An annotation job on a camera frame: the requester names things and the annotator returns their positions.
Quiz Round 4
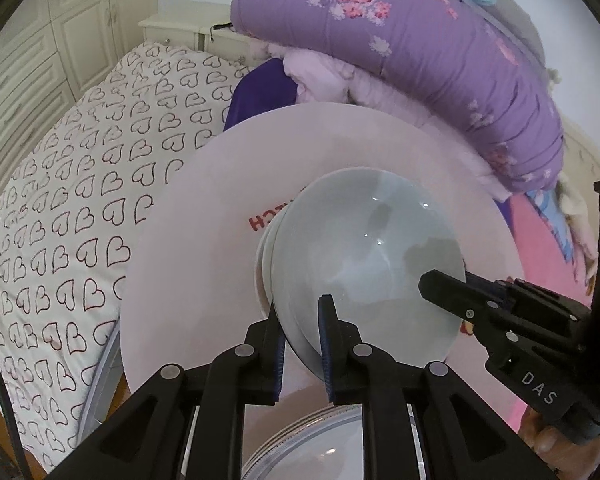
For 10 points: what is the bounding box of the person's right hand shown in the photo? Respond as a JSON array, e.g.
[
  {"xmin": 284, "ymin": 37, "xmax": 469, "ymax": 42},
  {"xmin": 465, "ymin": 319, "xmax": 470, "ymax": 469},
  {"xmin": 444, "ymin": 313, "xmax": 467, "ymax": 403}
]
[{"xmin": 517, "ymin": 402, "xmax": 563, "ymax": 480}]

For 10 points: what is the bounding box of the cream headboard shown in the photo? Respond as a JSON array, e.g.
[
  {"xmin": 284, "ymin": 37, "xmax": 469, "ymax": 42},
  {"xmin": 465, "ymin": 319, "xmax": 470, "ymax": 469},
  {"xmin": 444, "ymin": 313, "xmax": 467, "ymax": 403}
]
[{"xmin": 559, "ymin": 127, "xmax": 600, "ymax": 198}]

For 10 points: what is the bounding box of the blue patterned cloth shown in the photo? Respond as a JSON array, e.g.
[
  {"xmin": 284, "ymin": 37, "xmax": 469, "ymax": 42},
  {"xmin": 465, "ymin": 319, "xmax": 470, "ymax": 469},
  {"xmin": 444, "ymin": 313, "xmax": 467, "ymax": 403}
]
[{"xmin": 524, "ymin": 187, "xmax": 583, "ymax": 263}]

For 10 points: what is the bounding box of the purple floral quilt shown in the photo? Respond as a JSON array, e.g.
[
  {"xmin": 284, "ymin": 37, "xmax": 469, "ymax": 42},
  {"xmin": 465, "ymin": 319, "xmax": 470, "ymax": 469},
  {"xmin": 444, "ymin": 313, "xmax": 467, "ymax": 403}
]
[{"xmin": 231, "ymin": 0, "xmax": 565, "ymax": 195}]

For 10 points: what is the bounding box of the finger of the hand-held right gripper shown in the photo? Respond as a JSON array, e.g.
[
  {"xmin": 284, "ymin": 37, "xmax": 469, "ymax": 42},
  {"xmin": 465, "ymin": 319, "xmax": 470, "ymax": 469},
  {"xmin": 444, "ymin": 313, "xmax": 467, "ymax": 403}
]
[
  {"xmin": 462, "ymin": 271, "xmax": 592, "ymax": 317},
  {"xmin": 418, "ymin": 269, "xmax": 521, "ymax": 333}
]

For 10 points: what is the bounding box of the cream nightstand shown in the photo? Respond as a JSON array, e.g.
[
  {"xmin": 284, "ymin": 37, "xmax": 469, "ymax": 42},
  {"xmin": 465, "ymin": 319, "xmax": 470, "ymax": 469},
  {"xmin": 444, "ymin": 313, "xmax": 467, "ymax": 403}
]
[{"xmin": 138, "ymin": 11, "xmax": 277, "ymax": 68}]

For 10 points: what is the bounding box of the dark purple cloth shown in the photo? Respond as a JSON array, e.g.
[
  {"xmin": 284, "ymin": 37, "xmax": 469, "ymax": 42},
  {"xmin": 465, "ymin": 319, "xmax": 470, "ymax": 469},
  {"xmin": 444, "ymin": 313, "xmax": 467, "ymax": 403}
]
[{"xmin": 224, "ymin": 56, "xmax": 302, "ymax": 133}]

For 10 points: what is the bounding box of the heart-print bed sheet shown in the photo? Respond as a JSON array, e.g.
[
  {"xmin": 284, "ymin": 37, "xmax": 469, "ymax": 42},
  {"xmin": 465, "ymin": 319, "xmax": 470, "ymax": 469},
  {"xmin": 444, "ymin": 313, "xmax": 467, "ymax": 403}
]
[{"xmin": 0, "ymin": 41, "xmax": 261, "ymax": 476}]

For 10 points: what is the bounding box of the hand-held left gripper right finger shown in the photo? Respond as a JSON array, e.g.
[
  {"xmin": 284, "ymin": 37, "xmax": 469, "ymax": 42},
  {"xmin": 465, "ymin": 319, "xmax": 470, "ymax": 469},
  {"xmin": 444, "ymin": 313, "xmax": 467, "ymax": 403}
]
[{"xmin": 317, "ymin": 294, "xmax": 546, "ymax": 480}]

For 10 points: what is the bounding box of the round pink table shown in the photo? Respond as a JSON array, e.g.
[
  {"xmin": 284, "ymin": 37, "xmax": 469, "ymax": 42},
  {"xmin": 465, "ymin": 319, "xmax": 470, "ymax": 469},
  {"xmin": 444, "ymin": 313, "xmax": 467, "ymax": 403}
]
[{"xmin": 120, "ymin": 102, "xmax": 527, "ymax": 436}]

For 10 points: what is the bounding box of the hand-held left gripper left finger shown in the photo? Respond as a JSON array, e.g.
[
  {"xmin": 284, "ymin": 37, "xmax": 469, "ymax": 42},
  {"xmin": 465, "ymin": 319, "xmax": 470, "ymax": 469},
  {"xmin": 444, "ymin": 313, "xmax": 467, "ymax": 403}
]
[{"xmin": 45, "ymin": 302, "xmax": 287, "ymax": 480}]

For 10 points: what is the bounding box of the light lilac blanket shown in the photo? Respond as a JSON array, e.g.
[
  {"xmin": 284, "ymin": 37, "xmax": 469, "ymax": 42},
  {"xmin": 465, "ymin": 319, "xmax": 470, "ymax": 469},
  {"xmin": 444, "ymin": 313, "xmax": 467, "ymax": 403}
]
[{"xmin": 269, "ymin": 42, "xmax": 511, "ymax": 203}]

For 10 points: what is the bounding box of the black cord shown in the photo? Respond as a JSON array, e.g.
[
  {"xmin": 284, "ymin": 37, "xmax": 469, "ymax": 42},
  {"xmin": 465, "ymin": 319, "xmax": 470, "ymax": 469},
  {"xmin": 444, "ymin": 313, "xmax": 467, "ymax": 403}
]
[{"xmin": 210, "ymin": 21, "xmax": 235, "ymax": 45}]

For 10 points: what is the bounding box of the large grey-rimmed white plate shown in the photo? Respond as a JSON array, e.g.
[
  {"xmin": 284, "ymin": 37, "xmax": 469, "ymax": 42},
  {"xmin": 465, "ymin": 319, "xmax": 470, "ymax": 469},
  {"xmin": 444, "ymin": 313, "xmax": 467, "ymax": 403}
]
[{"xmin": 240, "ymin": 404, "xmax": 426, "ymax": 480}]

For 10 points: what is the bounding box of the grey metal table frame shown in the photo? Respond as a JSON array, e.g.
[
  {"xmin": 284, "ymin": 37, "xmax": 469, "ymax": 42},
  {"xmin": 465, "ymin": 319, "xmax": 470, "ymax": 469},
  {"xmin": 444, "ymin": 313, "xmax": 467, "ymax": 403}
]
[{"xmin": 77, "ymin": 317, "xmax": 127, "ymax": 428}]

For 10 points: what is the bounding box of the grey floral quilt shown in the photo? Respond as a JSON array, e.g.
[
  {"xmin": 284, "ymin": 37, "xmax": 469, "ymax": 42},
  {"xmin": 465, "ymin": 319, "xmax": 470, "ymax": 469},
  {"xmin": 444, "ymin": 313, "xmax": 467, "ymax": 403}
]
[{"xmin": 420, "ymin": 0, "xmax": 537, "ymax": 53}]

